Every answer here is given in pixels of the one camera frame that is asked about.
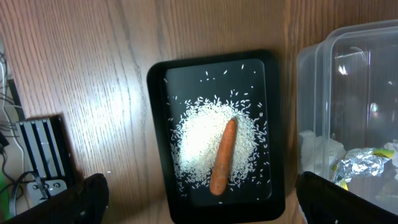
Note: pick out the pile of white rice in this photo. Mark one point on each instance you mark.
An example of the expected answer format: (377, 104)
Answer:
(199, 101)

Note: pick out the orange carrot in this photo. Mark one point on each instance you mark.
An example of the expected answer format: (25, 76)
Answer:
(222, 165)

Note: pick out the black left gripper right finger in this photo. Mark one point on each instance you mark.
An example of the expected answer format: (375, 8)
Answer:
(321, 201)

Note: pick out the yellow silver snack wrapper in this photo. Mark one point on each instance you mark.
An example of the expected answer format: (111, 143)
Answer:
(361, 162)

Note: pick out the clear plastic bin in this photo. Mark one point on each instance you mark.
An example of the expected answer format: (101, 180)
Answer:
(347, 91)

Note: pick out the black tray bin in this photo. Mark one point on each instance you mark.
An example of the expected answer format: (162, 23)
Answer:
(182, 209)

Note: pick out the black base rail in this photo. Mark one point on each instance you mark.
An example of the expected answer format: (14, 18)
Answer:
(44, 142)

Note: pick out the white paper napkin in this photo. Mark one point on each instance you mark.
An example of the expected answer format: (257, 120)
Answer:
(316, 156)

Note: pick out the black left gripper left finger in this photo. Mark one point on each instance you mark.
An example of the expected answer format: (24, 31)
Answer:
(85, 202)

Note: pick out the grey control box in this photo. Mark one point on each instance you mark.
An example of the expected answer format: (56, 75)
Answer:
(51, 188)

